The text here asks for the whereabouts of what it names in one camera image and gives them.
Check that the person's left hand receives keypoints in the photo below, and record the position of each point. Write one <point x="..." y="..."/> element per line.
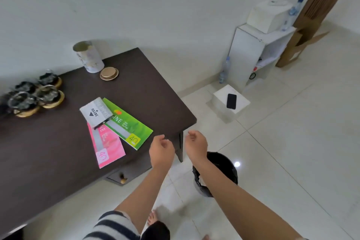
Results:
<point x="161" y="154"/>

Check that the person's right hand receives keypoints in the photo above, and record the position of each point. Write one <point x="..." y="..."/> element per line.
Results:
<point x="197" y="145"/>

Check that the pink green paper package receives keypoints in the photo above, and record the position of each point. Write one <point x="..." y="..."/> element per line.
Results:
<point x="132" y="130"/>

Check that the round gold tin lid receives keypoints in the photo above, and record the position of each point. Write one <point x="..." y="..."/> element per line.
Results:
<point x="109" y="73"/>

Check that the white tea tin gold lid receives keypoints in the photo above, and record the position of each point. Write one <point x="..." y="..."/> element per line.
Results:
<point x="90" y="58"/>

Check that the person's left forearm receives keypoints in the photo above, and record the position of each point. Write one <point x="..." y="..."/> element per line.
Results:
<point x="143" y="194"/>

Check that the person's right forearm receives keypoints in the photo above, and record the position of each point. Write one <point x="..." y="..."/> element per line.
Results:
<point x="242" y="206"/>

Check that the white flat floor box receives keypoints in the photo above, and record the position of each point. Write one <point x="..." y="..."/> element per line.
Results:
<point x="219" y="99"/>

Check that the person's left foot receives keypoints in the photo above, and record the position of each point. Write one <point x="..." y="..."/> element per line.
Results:
<point x="152" y="218"/>

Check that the person's foot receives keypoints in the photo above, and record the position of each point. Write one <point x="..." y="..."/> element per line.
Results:
<point x="206" y="237"/>
<point x="152" y="218"/>

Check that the white black small box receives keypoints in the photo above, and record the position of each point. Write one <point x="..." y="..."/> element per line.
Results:
<point x="95" y="111"/>

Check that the person's right foot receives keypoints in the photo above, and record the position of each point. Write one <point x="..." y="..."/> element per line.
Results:
<point x="206" y="237"/>

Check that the dark wooden drawer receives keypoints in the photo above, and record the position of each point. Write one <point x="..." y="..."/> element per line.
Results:
<point x="135" y="168"/>

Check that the bin with black bag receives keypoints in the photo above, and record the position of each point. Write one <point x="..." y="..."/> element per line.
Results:
<point x="225" y="166"/>

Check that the brass drawer knob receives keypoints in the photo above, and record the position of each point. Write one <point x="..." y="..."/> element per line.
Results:
<point x="123" y="179"/>

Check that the black phone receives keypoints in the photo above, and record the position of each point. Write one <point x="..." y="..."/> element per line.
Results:
<point x="231" y="101"/>

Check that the black trousers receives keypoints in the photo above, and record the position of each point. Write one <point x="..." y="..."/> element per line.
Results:
<point x="156" y="231"/>

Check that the clear water bottle blue cap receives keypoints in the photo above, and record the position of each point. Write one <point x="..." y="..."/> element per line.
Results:
<point x="225" y="69"/>
<point x="292" y="12"/>

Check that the striped shirt sleeve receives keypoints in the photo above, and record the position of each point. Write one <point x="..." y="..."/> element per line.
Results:
<point x="112" y="227"/>

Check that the white cabinet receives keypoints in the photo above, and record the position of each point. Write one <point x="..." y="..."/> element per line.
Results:
<point x="244" y="54"/>

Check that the white papers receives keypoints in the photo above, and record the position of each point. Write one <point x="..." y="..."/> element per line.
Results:
<point x="267" y="61"/>

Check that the brown cardboard piece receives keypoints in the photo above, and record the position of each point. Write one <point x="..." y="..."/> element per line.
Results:
<point x="292" y="48"/>

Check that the white boxy appliance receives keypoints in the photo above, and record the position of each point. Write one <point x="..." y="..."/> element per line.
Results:
<point x="267" y="14"/>

